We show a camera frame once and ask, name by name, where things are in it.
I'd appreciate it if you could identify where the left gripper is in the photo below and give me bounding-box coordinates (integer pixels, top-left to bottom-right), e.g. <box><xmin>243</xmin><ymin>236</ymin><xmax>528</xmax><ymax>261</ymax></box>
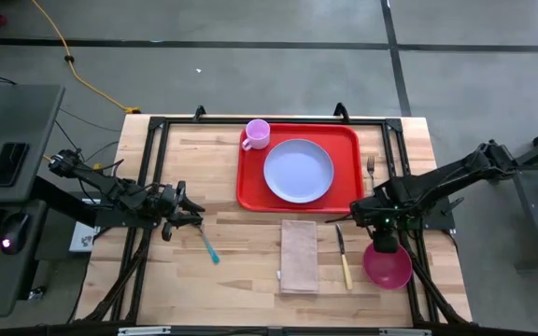
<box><xmin>156</xmin><ymin>180</ymin><xmax>206</xmax><ymax>230</ymax></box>

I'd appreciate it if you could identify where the magenta plastic bowl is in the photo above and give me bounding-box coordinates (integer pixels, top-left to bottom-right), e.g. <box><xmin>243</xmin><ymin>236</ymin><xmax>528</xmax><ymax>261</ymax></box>
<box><xmin>361</xmin><ymin>241</ymin><xmax>414</xmax><ymax>291</ymax></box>

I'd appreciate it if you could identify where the cream-handled metal knife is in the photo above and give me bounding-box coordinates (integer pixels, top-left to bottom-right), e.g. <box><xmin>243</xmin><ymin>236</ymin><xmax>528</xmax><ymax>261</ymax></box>
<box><xmin>334</xmin><ymin>223</ymin><xmax>354</xmax><ymax>291</ymax></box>

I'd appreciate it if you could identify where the teal-handled metal fork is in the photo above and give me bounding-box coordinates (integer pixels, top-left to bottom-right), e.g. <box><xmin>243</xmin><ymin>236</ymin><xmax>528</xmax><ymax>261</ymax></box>
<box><xmin>365</xmin><ymin>156</ymin><xmax>376</xmax><ymax>193</ymax></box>

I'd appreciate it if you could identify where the beige cloth napkin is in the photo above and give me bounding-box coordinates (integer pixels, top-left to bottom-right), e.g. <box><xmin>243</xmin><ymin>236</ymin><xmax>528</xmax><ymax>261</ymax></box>
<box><xmin>276</xmin><ymin>218</ymin><xmax>320</xmax><ymax>295</ymax></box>

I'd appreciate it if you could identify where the pink plastic mug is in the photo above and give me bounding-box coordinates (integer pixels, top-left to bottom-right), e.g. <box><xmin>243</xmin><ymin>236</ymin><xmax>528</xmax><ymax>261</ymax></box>
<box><xmin>241</xmin><ymin>119</ymin><xmax>272</xmax><ymax>152</ymax></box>

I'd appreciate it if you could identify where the lavender round plate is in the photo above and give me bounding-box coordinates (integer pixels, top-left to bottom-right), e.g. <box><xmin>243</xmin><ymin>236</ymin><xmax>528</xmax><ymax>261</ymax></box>
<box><xmin>262</xmin><ymin>138</ymin><xmax>335</xmax><ymax>204</ymax></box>

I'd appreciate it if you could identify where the red plastic tray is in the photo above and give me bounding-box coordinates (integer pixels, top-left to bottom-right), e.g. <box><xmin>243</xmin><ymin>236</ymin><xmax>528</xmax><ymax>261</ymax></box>
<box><xmin>235</xmin><ymin>122</ymin><xmax>365</xmax><ymax>215</ymax></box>

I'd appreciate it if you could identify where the white printed box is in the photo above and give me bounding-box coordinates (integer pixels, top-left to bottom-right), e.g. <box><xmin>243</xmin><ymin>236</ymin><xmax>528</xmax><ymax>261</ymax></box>
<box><xmin>68</xmin><ymin>221</ymin><xmax>101</xmax><ymax>254</ymax></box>

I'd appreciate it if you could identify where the black computer mouse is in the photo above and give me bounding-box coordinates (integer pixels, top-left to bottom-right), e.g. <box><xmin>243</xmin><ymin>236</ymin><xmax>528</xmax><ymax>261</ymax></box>
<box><xmin>0</xmin><ymin>212</ymin><xmax>31</xmax><ymax>257</ymax></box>

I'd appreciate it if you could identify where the black smartphone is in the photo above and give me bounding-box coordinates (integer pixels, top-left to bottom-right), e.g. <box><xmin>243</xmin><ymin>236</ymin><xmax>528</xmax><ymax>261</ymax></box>
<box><xmin>0</xmin><ymin>142</ymin><xmax>31</xmax><ymax>188</ymax></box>

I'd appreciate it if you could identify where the grey side desk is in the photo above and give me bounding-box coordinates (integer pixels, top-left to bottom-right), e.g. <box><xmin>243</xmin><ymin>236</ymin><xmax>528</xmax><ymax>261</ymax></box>
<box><xmin>0</xmin><ymin>83</ymin><xmax>66</xmax><ymax>319</ymax></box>

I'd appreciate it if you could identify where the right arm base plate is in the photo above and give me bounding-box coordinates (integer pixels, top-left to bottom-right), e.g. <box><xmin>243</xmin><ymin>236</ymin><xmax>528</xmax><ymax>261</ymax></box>
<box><xmin>388</xmin><ymin>195</ymin><xmax>456</xmax><ymax>231</ymax></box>

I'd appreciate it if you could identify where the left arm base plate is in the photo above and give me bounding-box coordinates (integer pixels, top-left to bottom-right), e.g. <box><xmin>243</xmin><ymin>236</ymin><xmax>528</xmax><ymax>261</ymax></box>
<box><xmin>93</xmin><ymin>190</ymin><xmax>163</xmax><ymax>230</ymax></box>

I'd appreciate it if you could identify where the silver bracket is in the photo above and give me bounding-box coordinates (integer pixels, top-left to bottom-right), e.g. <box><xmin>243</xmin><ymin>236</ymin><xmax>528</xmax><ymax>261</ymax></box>
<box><xmin>378</xmin><ymin>328</ymin><xmax>432</xmax><ymax>336</ymax></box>
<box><xmin>118</xmin><ymin>326</ymin><xmax>172</xmax><ymax>336</ymax></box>

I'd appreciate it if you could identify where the black aluminium table frame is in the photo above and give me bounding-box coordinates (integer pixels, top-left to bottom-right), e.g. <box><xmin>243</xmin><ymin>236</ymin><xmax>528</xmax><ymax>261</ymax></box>
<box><xmin>75</xmin><ymin>114</ymin><xmax>474</xmax><ymax>328</ymax></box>

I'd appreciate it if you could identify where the yellow extension cable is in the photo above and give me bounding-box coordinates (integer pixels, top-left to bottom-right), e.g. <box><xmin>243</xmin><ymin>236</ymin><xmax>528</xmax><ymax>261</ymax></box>
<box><xmin>30</xmin><ymin>0</ymin><xmax>142</xmax><ymax>115</ymax></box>

